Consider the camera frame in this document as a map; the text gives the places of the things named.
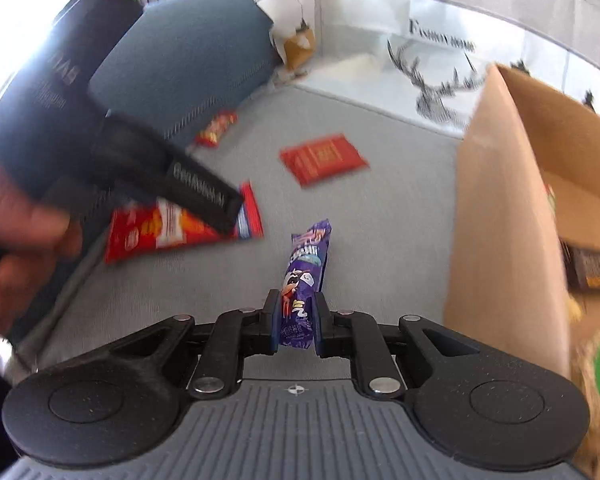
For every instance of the person's left hand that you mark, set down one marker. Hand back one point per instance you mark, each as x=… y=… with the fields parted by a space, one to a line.
x=25 y=230

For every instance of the white deer print cloth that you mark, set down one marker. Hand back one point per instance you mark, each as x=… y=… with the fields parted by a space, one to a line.
x=360 y=20

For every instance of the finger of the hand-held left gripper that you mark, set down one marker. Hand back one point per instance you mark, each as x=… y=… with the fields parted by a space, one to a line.
x=190 y=185

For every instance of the dark brown snack packet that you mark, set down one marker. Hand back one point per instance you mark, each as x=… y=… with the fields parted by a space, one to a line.
x=592 y=265

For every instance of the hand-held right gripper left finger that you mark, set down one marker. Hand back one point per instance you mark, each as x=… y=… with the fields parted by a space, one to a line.
x=276 y=325

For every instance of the flat red snack packet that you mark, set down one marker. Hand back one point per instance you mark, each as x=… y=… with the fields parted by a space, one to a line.
x=325 y=157

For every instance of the purple snack packet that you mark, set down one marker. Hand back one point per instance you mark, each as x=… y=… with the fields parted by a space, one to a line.
x=305 y=270

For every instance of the small red yellow snack packet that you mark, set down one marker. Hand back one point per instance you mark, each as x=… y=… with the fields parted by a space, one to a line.
x=217 y=127

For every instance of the cardboard box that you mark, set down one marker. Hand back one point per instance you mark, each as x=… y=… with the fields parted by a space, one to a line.
x=500 y=210

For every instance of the red snack packet blue edge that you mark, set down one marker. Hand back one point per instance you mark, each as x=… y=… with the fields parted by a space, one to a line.
x=150 y=230

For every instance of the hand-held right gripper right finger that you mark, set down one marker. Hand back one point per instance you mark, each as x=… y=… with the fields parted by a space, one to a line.
x=319 y=330

